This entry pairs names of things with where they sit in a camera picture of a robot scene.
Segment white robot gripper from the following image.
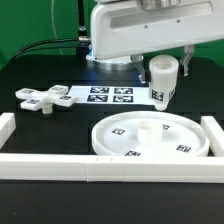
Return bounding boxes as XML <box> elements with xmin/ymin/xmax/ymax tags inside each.
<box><xmin>91</xmin><ymin>0</ymin><xmax>224</xmax><ymax>83</ymax></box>

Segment white round table top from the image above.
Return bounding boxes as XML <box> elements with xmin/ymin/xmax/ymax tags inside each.
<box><xmin>91</xmin><ymin>111</ymin><xmax>210</xmax><ymax>158</ymax></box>

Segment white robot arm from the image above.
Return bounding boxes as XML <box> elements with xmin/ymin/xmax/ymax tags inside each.
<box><xmin>90</xmin><ymin>0</ymin><xmax>224</xmax><ymax>71</ymax></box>

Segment white sheet with markers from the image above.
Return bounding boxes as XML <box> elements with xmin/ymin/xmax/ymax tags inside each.
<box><xmin>69</xmin><ymin>86</ymin><xmax>154</xmax><ymax>105</ymax></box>

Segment white cross-shaped table base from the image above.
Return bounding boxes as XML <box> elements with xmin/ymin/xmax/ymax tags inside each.
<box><xmin>15</xmin><ymin>85</ymin><xmax>77</xmax><ymax>114</ymax></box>

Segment black cable bundle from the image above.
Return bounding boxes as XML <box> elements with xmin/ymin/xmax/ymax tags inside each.
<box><xmin>6</xmin><ymin>0</ymin><xmax>93</xmax><ymax>64</ymax></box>

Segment white right fence rail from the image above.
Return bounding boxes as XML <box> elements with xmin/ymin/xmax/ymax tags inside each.
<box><xmin>201</xmin><ymin>116</ymin><xmax>224</xmax><ymax>157</ymax></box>

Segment white fence rail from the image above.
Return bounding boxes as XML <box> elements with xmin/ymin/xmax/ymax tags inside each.
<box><xmin>0</xmin><ymin>153</ymin><xmax>224</xmax><ymax>183</ymax></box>
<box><xmin>201</xmin><ymin>116</ymin><xmax>224</xmax><ymax>157</ymax></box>
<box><xmin>0</xmin><ymin>113</ymin><xmax>16</xmax><ymax>149</ymax></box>

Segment thin white cable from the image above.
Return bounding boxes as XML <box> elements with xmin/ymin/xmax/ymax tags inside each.
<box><xmin>50</xmin><ymin>0</ymin><xmax>64</xmax><ymax>56</ymax></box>

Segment white front fence rail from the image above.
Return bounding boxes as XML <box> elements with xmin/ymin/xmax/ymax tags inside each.
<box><xmin>0</xmin><ymin>153</ymin><xmax>224</xmax><ymax>183</ymax></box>

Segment white left fence rail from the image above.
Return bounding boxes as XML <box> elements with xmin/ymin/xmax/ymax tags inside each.
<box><xmin>0</xmin><ymin>113</ymin><xmax>16</xmax><ymax>149</ymax></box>

